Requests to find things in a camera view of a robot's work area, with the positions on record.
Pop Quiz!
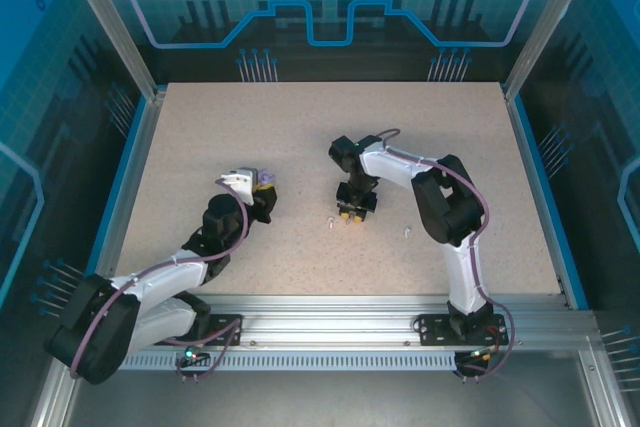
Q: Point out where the aluminium mounting beam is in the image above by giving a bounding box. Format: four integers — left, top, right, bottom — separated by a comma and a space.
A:
67, 293, 609, 356

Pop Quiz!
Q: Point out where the grey metal base panel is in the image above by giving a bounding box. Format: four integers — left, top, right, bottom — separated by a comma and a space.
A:
29, 366, 621, 427

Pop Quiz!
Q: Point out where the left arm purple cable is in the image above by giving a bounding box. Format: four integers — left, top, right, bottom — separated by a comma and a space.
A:
67, 176, 251, 383

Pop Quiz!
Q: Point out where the aluminium table side rail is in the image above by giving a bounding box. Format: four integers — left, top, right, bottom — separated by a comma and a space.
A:
502, 86, 576, 311
92, 89, 169, 278

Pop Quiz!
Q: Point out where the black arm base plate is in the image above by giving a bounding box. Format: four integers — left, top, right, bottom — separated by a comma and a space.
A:
417, 313, 511, 347
152, 314, 245, 347

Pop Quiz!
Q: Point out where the slotted grey cable duct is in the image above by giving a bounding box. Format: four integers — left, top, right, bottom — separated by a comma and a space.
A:
79, 352, 459, 372

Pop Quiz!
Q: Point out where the aluminium frame post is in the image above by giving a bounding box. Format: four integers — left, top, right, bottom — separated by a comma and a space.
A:
55, 0, 169, 103
501, 0, 601, 103

